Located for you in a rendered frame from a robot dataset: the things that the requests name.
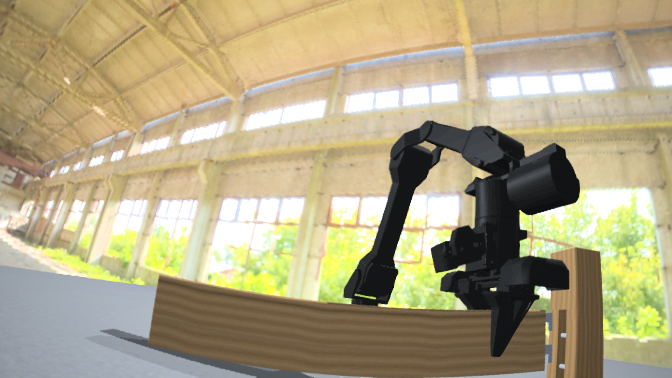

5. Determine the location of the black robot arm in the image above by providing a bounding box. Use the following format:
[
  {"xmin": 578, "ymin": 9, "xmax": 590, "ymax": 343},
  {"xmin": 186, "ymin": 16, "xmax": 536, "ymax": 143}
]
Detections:
[{"xmin": 344, "ymin": 120, "xmax": 580, "ymax": 306}]

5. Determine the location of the long wooden board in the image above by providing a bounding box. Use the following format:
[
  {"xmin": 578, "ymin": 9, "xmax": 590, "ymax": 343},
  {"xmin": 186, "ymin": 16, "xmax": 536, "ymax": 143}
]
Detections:
[{"xmin": 148, "ymin": 274, "xmax": 553, "ymax": 378}]

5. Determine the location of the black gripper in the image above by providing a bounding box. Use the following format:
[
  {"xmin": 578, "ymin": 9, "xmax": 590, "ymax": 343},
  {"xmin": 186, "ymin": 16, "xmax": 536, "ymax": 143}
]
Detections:
[{"xmin": 440, "ymin": 216, "xmax": 570, "ymax": 357}]

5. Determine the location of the wooden post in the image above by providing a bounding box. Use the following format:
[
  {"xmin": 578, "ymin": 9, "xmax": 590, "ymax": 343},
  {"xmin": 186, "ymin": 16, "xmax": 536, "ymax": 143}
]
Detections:
[{"xmin": 546, "ymin": 247, "xmax": 604, "ymax": 378}]

